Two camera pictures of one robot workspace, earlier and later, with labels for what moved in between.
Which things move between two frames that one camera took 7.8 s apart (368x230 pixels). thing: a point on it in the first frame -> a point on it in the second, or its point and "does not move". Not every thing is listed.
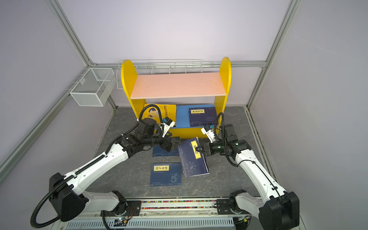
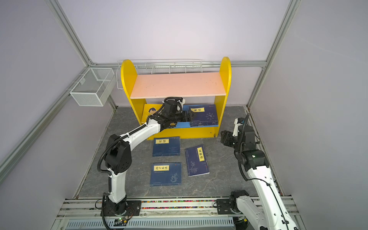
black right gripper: x=207 y=150 -> x=226 y=138
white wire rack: x=161 y=66 does not move
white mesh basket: x=95 y=87 does not move
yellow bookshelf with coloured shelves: x=200 y=97 does not move
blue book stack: x=202 y=117 -> x=187 y=124
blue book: x=193 y=161 -> x=203 y=115
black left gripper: x=170 y=146 -> x=185 y=116
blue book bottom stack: x=168 y=174 does not move
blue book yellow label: x=158 y=151 does not move
